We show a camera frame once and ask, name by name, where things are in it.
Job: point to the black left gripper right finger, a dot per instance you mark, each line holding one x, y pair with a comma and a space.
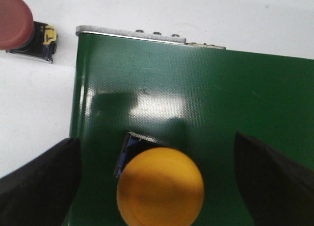
276, 190

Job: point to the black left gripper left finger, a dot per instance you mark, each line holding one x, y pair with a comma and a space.
41, 192

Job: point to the green conveyor belt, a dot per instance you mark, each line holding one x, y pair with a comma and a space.
190, 97

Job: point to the push button switch lower left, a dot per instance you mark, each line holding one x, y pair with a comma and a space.
20, 34

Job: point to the aluminium conveyor side rail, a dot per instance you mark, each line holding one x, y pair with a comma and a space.
140, 35

